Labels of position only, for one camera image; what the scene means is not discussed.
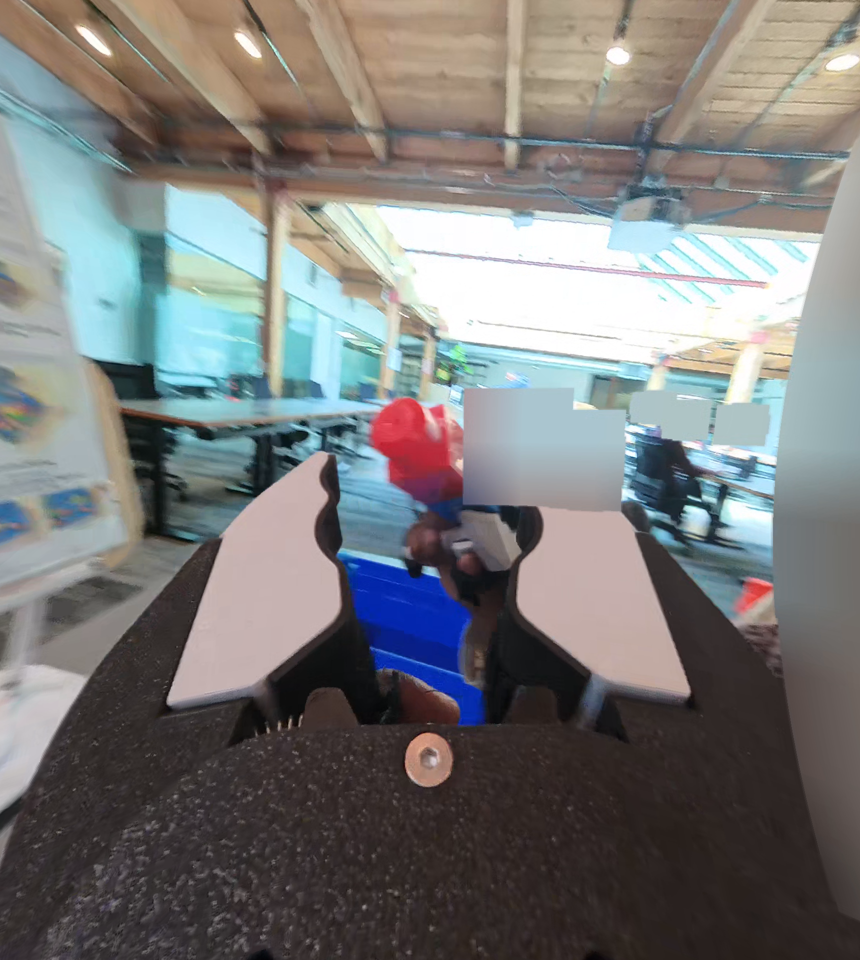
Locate red mega block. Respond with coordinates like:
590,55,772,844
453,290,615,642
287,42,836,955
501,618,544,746
368,397,466,505

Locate blue plastic bin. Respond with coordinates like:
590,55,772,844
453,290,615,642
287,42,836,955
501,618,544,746
338,549,485,727

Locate black office chair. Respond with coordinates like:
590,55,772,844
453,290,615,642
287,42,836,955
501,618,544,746
623,433,709,545

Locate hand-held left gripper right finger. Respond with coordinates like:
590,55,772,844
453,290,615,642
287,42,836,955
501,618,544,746
488,507,694,727

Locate orange cone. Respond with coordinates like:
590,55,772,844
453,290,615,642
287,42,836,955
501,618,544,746
732,576,776,618

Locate person's right hand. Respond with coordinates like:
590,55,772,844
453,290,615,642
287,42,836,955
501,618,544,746
403,521,470,584

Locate white ceiling mounted box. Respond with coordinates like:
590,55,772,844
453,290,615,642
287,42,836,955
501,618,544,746
607,186,695,254

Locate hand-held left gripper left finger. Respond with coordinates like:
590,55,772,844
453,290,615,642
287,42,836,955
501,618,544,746
166,452,376,723

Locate printed instruction sheet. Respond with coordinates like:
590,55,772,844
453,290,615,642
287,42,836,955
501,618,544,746
0,78,131,610

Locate blue mega block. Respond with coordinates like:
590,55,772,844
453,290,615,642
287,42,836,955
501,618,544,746
424,493,469,531

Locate person's leopard print clothing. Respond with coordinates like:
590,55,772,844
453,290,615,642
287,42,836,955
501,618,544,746
737,621,785,680

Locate wooden top office desk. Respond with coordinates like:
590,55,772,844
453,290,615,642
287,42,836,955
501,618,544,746
118,396,390,543

